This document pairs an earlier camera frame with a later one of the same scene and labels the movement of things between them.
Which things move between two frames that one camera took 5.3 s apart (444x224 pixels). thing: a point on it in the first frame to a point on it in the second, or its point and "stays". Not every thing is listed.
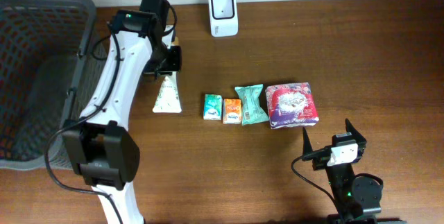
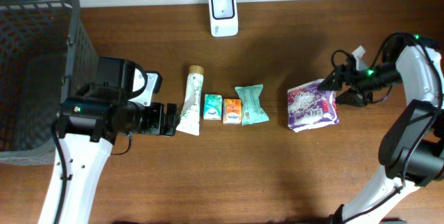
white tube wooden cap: (168, 100) to (190, 116)
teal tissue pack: (212, 108) stays
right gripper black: (320, 157) to (346, 74)
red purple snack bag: (291, 105) to (309, 107)
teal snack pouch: (253, 112) stays
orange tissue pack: (232, 111) stays
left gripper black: (173, 62) to (156, 126)
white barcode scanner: (223, 14) stays
